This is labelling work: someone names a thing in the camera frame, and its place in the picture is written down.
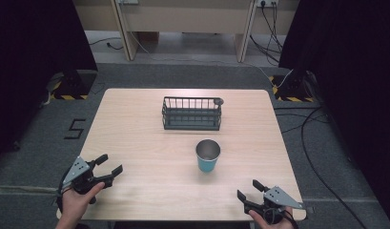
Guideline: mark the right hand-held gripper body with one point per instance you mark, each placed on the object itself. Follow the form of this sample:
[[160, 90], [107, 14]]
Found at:
[[280, 197]]

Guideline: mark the beige wooden desk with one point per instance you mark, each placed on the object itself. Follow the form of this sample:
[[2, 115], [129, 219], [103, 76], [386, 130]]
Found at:
[[183, 16]]

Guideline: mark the person's left hand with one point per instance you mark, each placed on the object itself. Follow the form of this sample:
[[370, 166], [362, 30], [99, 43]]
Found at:
[[75, 203]]

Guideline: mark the white wall socket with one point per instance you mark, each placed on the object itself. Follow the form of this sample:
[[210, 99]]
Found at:
[[267, 3]]

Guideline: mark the black stand base striped tape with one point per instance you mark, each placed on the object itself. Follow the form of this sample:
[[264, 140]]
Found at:
[[73, 86], [292, 89]]

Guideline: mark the person's right hand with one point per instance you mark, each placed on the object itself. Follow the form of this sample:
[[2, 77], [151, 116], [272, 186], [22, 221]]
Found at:
[[270, 226]]

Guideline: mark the blue metal cup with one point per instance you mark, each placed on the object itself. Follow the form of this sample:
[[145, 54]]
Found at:
[[208, 157]]

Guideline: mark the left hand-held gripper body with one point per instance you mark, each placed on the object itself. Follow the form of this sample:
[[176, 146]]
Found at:
[[75, 170]]

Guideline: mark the black curtain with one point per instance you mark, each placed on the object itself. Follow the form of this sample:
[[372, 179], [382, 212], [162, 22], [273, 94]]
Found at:
[[351, 79], [30, 63]]

